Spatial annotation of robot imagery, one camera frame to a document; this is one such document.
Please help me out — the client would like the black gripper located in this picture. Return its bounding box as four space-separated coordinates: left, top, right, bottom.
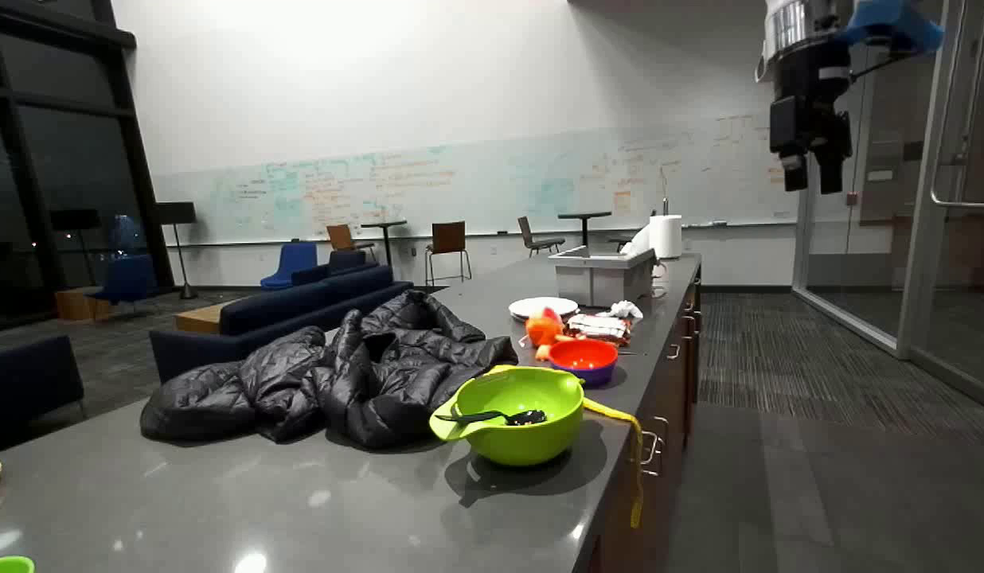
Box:
768 35 856 198

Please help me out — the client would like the orange bowl blue outside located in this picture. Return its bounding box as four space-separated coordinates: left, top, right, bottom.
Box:
542 336 623 388

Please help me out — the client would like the green plastic bowl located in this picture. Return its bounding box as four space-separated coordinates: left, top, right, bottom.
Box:
427 363 588 473

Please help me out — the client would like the white paper towel roll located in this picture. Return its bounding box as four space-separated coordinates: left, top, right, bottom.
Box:
639 210 688 263

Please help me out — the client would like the grey metal bin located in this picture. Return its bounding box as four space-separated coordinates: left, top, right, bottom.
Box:
550 245 660 313

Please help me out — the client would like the small white crumpled item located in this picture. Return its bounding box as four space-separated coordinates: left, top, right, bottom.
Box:
604 296 651 324

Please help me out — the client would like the dark rectangular table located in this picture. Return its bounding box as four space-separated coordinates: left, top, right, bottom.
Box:
553 207 616 256

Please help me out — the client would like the wrapped sandwich packet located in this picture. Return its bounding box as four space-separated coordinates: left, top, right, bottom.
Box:
563 310 635 347

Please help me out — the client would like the grey chair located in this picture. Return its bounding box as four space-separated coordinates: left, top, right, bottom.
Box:
513 213 570 261

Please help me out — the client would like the wooden counter cabinet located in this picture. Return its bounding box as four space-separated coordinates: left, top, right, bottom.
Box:
570 263 706 573

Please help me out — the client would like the white plate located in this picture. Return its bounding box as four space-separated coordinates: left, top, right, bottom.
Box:
508 293 583 324

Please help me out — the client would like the orange plush toy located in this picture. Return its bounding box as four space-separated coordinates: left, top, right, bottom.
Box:
522 305 570 354

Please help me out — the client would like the brown chair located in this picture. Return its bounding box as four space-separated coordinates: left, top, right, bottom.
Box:
422 216 474 286

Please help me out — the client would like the round high table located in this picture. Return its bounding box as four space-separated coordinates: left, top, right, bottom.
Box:
356 216 411 283

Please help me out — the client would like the light wooden chair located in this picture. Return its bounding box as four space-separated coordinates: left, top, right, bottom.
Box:
322 220 362 257

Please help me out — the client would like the black puffer jacket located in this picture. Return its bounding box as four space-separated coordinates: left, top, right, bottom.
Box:
136 291 522 456

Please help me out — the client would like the blue lounge chair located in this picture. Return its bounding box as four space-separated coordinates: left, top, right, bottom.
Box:
259 238 322 293

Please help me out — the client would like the long blue sofa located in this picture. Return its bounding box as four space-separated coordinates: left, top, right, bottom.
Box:
146 261 415 387

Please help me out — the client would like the wooden coffee table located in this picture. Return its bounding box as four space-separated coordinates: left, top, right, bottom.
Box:
173 296 239 338

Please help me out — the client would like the black music stand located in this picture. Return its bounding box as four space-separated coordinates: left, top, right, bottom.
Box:
48 207 105 291
153 198 201 303

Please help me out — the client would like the wooden box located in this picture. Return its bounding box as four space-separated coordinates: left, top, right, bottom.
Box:
52 283 119 324

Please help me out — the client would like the dark blue sofa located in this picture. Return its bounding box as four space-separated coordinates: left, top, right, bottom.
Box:
0 336 89 456

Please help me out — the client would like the glass door with handle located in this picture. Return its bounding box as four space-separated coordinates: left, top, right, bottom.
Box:
789 0 984 412

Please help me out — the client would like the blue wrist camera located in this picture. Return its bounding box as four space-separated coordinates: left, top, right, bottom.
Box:
843 0 950 61

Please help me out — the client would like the wall whiteboard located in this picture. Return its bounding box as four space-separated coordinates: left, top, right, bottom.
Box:
153 107 803 245

